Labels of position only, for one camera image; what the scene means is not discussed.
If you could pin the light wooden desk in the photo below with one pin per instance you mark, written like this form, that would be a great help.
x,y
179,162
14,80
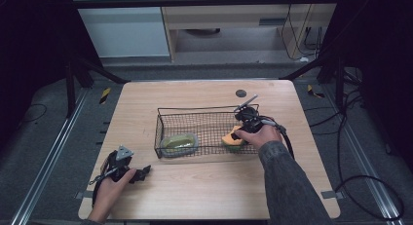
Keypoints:
x,y
227,14

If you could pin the yellow and black tape strip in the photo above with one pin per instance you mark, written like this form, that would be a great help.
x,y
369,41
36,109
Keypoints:
x,y
314,92
105,95

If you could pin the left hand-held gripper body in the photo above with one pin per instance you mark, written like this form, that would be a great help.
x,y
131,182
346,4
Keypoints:
x,y
117,165

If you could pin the black metal stand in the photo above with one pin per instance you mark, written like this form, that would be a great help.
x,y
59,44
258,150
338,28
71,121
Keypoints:
x,y
339,82
69,88

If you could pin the grey tape piece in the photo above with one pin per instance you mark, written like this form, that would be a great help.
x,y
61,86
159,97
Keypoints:
x,y
331,194
85,194

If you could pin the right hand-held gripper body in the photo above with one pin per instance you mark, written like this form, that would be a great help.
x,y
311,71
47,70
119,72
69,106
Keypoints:
x,y
248,119

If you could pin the black horizontal bar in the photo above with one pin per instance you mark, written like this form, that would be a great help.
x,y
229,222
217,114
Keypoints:
x,y
195,2

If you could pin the person's left hand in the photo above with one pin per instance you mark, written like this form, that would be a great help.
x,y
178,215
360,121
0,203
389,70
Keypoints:
x,y
108,195

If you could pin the dark curtain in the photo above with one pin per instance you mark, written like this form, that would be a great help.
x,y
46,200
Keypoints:
x,y
32,56
383,72

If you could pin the aluminium floor rail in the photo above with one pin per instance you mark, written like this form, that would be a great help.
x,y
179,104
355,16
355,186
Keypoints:
x,y
367,173
48,160

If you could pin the person's right hand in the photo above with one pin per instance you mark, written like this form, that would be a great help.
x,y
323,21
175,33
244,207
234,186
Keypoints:
x,y
263,135

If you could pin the yellow and green sponge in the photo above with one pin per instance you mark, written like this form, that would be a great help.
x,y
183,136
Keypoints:
x,y
232,142

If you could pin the white cabinet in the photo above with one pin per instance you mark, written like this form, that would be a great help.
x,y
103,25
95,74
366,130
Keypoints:
x,y
123,33

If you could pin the grey round table grommet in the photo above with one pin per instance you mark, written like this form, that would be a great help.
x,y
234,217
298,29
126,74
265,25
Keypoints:
x,y
241,93

